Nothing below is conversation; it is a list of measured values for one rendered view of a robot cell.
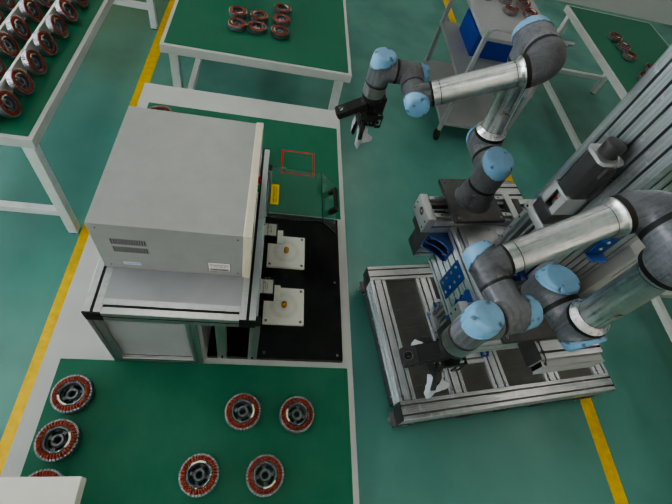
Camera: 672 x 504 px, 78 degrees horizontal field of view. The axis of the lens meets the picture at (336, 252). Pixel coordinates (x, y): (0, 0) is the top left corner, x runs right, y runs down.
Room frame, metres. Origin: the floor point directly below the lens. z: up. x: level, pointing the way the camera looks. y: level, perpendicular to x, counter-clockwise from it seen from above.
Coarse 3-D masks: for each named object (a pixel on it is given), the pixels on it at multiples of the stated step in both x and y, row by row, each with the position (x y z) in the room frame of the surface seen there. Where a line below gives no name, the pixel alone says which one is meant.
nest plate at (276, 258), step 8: (288, 240) 0.98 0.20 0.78; (296, 240) 0.99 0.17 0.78; (304, 240) 1.01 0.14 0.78; (272, 248) 0.92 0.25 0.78; (280, 248) 0.93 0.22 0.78; (296, 248) 0.96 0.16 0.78; (304, 248) 0.97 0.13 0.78; (272, 256) 0.88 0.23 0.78; (280, 256) 0.89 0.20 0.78; (288, 256) 0.91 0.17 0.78; (296, 256) 0.92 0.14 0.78; (304, 256) 0.93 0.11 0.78; (272, 264) 0.85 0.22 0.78; (280, 264) 0.86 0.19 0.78; (288, 264) 0.87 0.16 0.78; (296, 264) 0.88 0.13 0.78
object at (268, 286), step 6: (264, 282) 0.68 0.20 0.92; (270, 282) 0.69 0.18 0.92; (264, 288) 0.66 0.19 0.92; (270, 288) 0.67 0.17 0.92; (276, 288) 0.70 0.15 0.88; (264, 294) 0.64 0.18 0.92; (270, 294) 0.65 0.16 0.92; (276, 294) 0.68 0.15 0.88; (264, 300) 0.64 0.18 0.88; (270, 300) 0.65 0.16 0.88; (276, 300) 0.66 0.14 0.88
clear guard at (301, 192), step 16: (272, 176) 1.03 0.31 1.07; (288, 176) 1.05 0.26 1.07; (304, 176) 1.08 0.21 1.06; (320, 176) 1.11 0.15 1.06; (288, 192) 0.98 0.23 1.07; (304, 192) 1.01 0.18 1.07; (320, 192) 1.03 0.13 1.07; (272, 208) 0.89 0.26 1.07; (288, 208) 0.91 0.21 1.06; (304, 208) 0.94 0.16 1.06; (320, 208) 0.96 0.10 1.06
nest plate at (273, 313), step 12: (288, 288) 0.77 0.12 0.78; (288, 300) 0.72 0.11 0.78; (300, 300) 0.74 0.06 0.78; (264, 312) 0.64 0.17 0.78; (276, 312) 0.66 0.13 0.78; (288, 312) 0.68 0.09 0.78; (300, 312) 0.69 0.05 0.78; (276, 324) 0.62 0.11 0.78; (288, 324) 0.63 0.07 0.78; (300, 324) 0.65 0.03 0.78
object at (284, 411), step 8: (288, 400) 0.38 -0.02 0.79; (296, 400) 0.39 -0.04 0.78; (304, 400) 0.39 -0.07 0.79; (288, 408) 0.35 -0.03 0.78; (296, 408) 0.37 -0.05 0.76; (304, 408) 0.37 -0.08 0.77; (312, 408) 0.38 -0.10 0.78; (280, 416) 0.32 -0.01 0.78; (304, 416) 0.35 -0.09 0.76; (312, 416) 0.36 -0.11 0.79; (288, 424) 0.31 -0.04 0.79; (296, 424) 0.32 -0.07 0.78; (304, 424) 0.32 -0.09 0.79; (296, 432) 0.30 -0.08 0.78
